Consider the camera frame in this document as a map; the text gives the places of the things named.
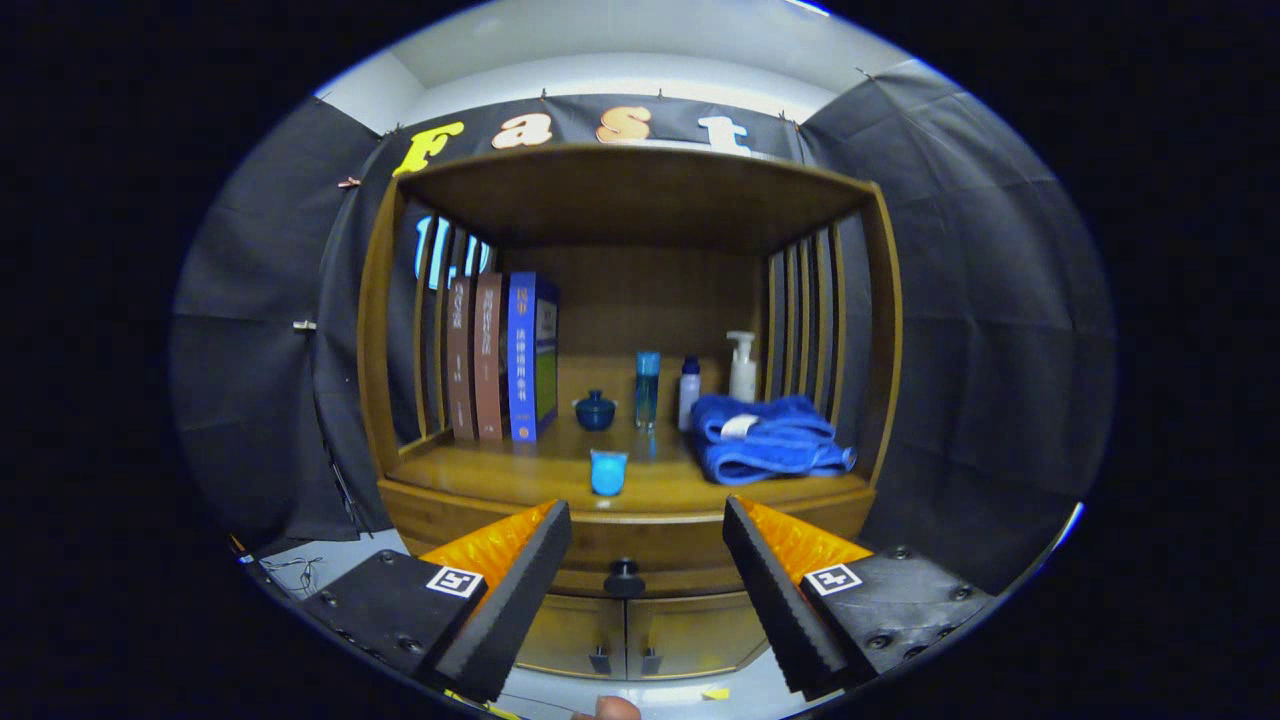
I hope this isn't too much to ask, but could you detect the blue lidded teacup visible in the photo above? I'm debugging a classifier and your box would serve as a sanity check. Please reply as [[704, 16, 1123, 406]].
[[573, 390, 618, 432]]

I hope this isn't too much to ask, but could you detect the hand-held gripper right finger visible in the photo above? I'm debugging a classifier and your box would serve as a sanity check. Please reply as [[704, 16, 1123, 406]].
[[722, 495, 998, 701]]

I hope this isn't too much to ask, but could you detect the wooden cabinet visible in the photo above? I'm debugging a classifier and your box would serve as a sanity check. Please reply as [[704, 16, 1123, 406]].
[[357, 143, 904, 683]]

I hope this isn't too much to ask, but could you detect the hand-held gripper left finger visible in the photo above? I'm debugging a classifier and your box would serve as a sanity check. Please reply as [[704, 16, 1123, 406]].
[[300, 500, 573, 703]]

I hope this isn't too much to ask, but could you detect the thin black cable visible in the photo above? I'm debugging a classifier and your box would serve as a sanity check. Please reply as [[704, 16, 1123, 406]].
[[258, 555, 328, 598]]

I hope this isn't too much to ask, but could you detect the blue glass bottle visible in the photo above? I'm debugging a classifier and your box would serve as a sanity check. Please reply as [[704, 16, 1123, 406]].
[[636, 351, 662, 431]]

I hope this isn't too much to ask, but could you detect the white pump bottle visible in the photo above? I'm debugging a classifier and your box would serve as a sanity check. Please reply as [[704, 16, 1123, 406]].
[[727, 331, 758, 403]]

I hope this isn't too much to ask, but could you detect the wooden drawer with black knob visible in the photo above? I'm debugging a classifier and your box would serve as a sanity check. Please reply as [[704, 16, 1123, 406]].
[[395, 510, 871, 601]]

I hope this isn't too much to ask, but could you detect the dark brown book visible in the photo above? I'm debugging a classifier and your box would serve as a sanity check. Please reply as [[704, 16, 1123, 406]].
[[445, 278, 479, 441]]

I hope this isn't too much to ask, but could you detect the blue squeeze tube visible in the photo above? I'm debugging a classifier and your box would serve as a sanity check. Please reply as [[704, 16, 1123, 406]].
[[589, 449, 629, 497]]

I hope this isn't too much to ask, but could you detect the thick blue book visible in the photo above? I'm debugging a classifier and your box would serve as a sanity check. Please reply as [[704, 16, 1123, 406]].
[[506, 272, 560, 443]]

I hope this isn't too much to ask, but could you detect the light brown book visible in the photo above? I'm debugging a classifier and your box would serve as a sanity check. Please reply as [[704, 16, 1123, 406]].
[[472, 273, 506, 441]]

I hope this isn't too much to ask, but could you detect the folded blue towel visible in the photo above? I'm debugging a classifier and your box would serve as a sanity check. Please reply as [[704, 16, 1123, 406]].
[[690, 394, 858, 486]]

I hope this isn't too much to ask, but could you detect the wooden cabinet door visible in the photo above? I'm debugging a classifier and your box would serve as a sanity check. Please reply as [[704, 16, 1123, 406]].
[[515, 595, 628, 681], [627, 590, 769, 681]]

